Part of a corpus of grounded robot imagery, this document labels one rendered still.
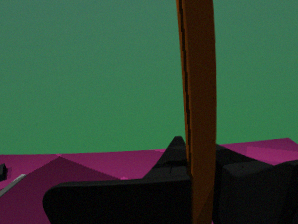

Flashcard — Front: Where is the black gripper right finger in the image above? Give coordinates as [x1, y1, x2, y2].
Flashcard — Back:
[212, 144, 298, 224]

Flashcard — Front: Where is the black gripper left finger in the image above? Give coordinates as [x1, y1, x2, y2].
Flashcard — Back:
[43, 136, 192, 224]

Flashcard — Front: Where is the light grey flat bar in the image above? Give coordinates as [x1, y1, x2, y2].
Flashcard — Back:
[0, 175, 27, 197]

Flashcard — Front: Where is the orange handle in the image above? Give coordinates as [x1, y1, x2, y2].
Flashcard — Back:
[176, 0, 217, 224]

